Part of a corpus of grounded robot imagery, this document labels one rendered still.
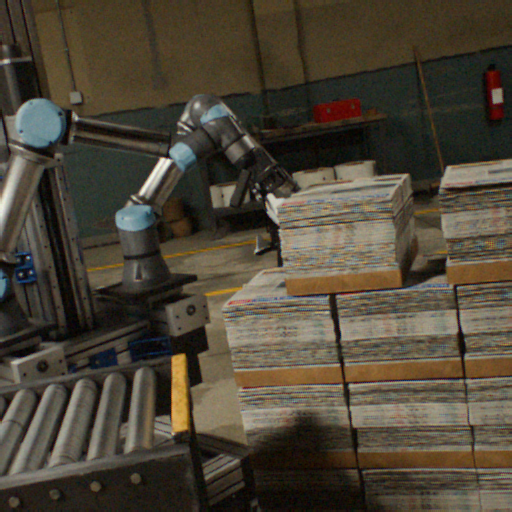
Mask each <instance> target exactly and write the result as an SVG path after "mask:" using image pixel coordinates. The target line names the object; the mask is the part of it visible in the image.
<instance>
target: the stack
mask: <svg viewBox="0 0 512 512"><path fill-rule="evenodd" d="M447 256H449V255H447V252H442V254H429V255H418V256H417V257H416V259H414V261H413V264H412V266H411V268H410V271H409V273H408V276H407V278H406V280H405V282H404V284H403V286H402V287H389V289H375V290H362V291H349V292H336V293H322V294H308V295H296V296H288V295H287V290H286V284H285V278H286V275H285V270H284V267H278V268H270V269H264V270H263V272H261V273H260V274H258V275H256V276H255V277H254V278H253V279H252V280H251V281H250V282H249V283H248V284H244V285H243V287H244V289H242V290H239V291H238V292H237V293H236V294H235V295H233V296H232V297H231V298H230V299H229V300H228V301H227V302H226V303H225V304H223V307H222V310H221V311H222V316H225V317H223V319H225V324H226V325H225V327H226V330H227V331H228V333H227V334H228V336H227V337H228V342H230V343H229V347H230V351H231V357H232V365H233V368H234V369H235V370H234V371H235V372H236V371H255V370H274V369H293V368H315V367H338V366H340V367H341V365H342V363H343V361H344V363H345V366H351V365H369V364H387V363H408V362H429V361H450V360H460V361H461V356H462V350H463V345H465V343H466V353H465V360H486V359H506V358H512V280H500V281H487V282H473V283H460V284H447V278H446V269H445V265H446V261H447ZM245 285H247V286H246V287H245ZM237 398H238V400H239V401H238V402H239V406H240V414H242V415H243V423H244V427H245V428H244V429H245V434H246V437H247V438H246V440H247V447H248V451H250V452H249V453H250V454H267V453H300V452H347V451H354V452H355V449H356V447H357V444H358V448H357V450H358V452H397V451H472V449H473V442H474V451H480V450H512V376H491V377H470V378H467V377H466V369H465V370H464V376H462V377H448V378H425V379H404V380H382V381H360V382H347V381H345V379H344V381H343V383H320V384H297V385H273V386H249V387H240V388H239V389H238V391H237ZM474 439H475V440H474ZM253 472H254V481H255V484H256V486H255V494H256V495H255V497H257V505H258V509H262V512H512V466H496V467H476V463H474V467H384V468H359V466H358V465H357V467H323V468H270V469H254V471H253Z"/></svg>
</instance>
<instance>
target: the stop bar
mask: <svg viewBox="0 0 512 512"><path fill-rule="evenodd" d="M187 369H188V366H187V364H186V355H185V354H179V355H174V356H173V388H171V436H172V441H174V443H175V444H178V443H183V441H188V440H191V427H189V423H191V422H192V420H191V417H189V414H190V405H188V385H187Z"/></svg>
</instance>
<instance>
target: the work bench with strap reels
mask: <svg viewBox="0 0 512 512"><path fill-rule="evenodd" d="M338 100H341V101H338ZM333 101H338V102H333ZM332 102H333V103H326V104H320V105H314V107H313V112H314V118H315V122H308V123H302V124H305V125H302V126H299V127H293V128H286V129H284V128H273V129H267V131H265V129H264V131H261V132H262V133H263V134H262V135H257V136H258V139H260V143H261V144H266V143H272V142H279V141H285V140H291V139H298V138H304V137H310V136H317V135H323V134H330V133H336V132H342V130H349V129H355V128H361V127H365V130H366V139H367V147H368V155H369V160H366V161H356V162H345V163H343V164H339V166H336V167H334V169H333V168H320V169H313V170H306V171H301V172H298V173H292V178H293V180H297V181H298V185H299V186H300V187H301V188H302V189H303V188H304V187H305V186H308V185H314V184H319V183H325V181H333V180H335V179H336V180H342V179H351V178H361V177H372V176H377V174H376V167H375V159H374V151H373V142H372V135H371V126H374V125H378V130H379V139H381V147H382V156H383V163H384V172H385V175H391V172H390V163H389V155H388V147H387V139H386V130H385V122H384V119H386V118H387V114H386V113H378V114H374V116H367V113H361V110H360V102H359V100H358V99H351V100H344V101H342V99H337V100H332ZM199 167H200V173H201V179H202V185H203V191H204V197H205V204H207V210H208V216H209V222H210V228H211V229H209V231H212V234H213V239H211V241H216V240H221V239H220V238H218V233H217V227H216V221H215V218H218V216H223V215H230V214H236V213H243V212H249V211H254V210H261V209H264V208H263V207H262V205H261V204H260V203H258V201H257V198H256V196H252V197H250V194H249V189H248V191H247V194H246V197H245V202H244V205H243V206H242V207H240V208H237V209H235V208H233V207H230V206H229V204H230V199H231V196H232V194H233V192H234V190H235V187H236V184H237V181H233V183H226V184H220V185H215V186H212V187H210V184H209V177H208V171H207V164H205V159H204V160H203V161H201V162H200V163H199ZM334 172H335V174H334Z"/></svg>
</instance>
